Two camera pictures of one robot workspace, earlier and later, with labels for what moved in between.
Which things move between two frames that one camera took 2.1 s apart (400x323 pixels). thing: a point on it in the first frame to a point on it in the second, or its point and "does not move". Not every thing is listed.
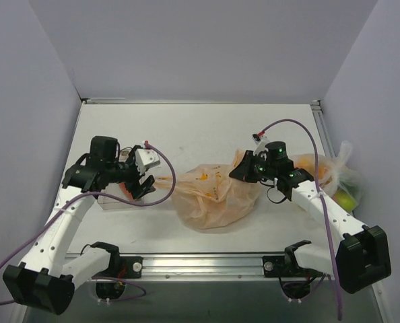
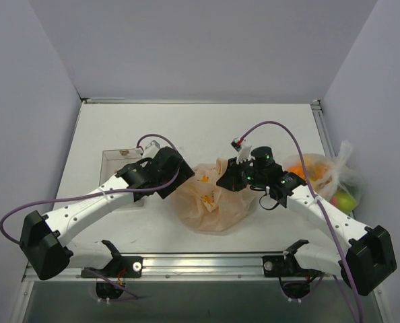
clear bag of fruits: (335, 176) does not move
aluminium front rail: (201, 268) does not move
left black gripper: (132, 174) to (178, 176)
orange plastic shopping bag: (207, 196) does not move
